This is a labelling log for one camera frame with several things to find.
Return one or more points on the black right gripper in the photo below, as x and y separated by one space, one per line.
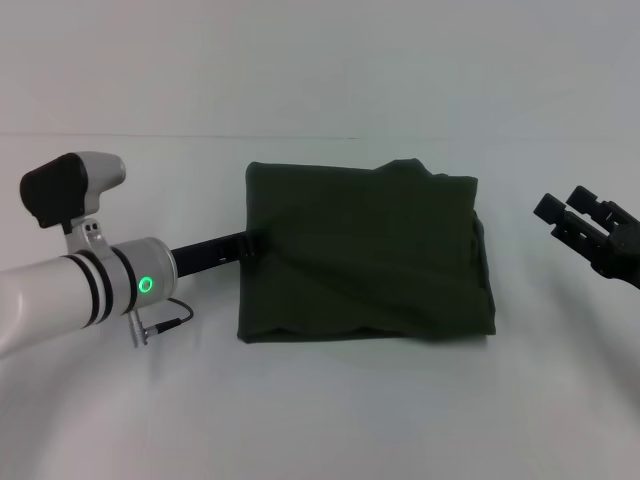
622 255

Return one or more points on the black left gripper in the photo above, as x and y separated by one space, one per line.
210 255

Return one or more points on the dark green t-shirt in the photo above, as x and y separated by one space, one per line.
365 250

